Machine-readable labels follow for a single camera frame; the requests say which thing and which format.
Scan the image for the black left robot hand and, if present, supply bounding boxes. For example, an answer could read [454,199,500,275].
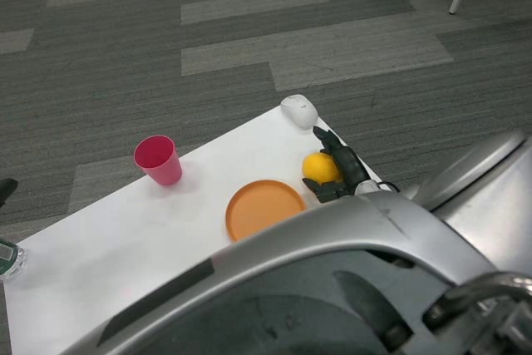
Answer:
[0,177,19,209]

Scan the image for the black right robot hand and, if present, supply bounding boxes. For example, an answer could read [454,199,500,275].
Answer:
[302,125,370,205]

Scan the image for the yellow lemon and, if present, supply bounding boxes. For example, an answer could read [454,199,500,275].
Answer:
[302,152,344,184]

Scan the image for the silver robot chest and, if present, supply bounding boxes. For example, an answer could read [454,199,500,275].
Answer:
[62,190,532,355]

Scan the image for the green label water bottle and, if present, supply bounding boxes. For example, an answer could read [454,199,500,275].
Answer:
[0,240,27,279]

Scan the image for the white computer mouse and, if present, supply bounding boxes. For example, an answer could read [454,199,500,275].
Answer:
[279,94,320,131]

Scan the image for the orange round plate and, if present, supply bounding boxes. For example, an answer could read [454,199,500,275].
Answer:
[225,179,308,243]

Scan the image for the pink plastic cup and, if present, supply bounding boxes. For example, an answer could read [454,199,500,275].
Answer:
[133,135,184,187]

